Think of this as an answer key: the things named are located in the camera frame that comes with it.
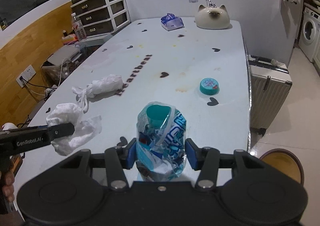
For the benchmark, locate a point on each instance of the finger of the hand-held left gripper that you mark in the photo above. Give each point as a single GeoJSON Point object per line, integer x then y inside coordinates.
{"type": "Point", "coordinates": [62, 132]}

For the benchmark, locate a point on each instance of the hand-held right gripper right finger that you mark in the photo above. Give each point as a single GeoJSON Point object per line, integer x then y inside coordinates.
{"type": "Point", "coordinates": [191, 154]}

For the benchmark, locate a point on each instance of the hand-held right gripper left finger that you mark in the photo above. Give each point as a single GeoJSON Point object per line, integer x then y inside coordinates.
{"type": "Point", "coordinates": [131, 153]}

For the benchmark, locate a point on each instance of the white tissue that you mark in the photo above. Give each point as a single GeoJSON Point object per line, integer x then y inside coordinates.
{"type": "Point", "coordinates": [75, 136]}

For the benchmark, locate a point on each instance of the brown round trash bin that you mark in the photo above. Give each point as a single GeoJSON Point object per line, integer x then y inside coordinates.
{"type": "Point", "coordinates": [285, 166]}

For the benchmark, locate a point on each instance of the person's left hand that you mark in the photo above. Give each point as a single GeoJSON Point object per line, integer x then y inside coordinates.
{"type": "Point", "coordinates": [8, 183]}

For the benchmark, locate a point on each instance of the white paper roll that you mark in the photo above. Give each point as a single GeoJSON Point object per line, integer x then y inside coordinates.
{"type": "Point", "coordinates": [10, 126]}

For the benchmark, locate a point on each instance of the knotted white plastic bag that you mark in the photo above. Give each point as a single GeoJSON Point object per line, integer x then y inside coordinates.
{"type": "Point", "coordinates": [105, 84]}

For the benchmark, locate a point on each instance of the teal round lid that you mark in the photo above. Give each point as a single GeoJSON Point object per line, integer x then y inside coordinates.
{"type": "Point", "coordinates": [209, 85]}

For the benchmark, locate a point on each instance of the white flat box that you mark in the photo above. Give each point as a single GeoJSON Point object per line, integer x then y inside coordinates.
{"type": "Point", "coordinates": [63, 55]}

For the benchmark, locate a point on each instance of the heart-print table cover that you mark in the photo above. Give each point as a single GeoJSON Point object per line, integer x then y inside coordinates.
{"type": "Point", "coordinates": [175, 65]}

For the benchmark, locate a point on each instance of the pink small box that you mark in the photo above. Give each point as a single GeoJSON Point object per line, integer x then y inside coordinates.
{"type": "Point", "coordinates": [69, 40]}

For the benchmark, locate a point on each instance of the beige ribbed suitcase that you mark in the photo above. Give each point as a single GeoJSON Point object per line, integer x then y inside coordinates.
{"type": "Point", "coordinates": [268, 96]}

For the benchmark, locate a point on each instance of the red-label water bottle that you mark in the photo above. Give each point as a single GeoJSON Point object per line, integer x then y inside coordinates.
{"type": "Point", "coordinates": [78, 28]}

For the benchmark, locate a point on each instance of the white drawer unit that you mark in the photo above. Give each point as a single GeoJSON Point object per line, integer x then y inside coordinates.
{"type": "Point", "coordinates": [102, 13]}

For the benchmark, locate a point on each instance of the blue tissue pack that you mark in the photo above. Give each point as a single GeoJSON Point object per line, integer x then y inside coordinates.
{"type": "Point", "coordinates": [172, 22]}

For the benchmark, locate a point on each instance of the white cat-shaped ceramic jar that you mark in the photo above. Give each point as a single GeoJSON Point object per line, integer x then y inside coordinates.
{"type": "Point", "coordinates": [212, 18]}

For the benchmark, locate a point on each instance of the silver metal figurine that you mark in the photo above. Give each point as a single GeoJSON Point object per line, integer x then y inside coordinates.
{"type": "Point", "coordinates": [210, 2]}

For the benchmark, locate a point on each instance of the white washing machine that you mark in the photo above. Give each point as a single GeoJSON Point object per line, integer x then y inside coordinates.
{"type": "Point", "coordinates": [310, 33]}

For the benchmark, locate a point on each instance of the white wall outlet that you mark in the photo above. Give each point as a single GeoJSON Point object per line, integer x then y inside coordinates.
{"type": "Point", "coordinates": [25, 75]}

